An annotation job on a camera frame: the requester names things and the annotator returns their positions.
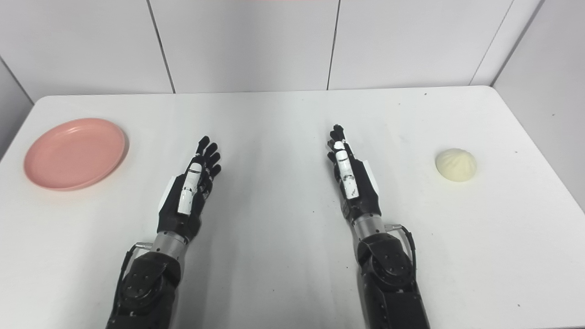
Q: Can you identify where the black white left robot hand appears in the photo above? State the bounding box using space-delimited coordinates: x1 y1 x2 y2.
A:
157 135 223 240

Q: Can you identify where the white steamed bun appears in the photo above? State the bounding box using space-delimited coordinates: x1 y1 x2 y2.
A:
435 148 478 182

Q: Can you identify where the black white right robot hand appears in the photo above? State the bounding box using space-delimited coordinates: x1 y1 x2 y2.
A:
326 124 383 224

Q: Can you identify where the pink round plate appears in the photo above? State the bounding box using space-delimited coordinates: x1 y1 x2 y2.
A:
24 118 129 191

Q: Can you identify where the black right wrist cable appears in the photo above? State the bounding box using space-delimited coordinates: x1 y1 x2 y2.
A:
385 223 418 280

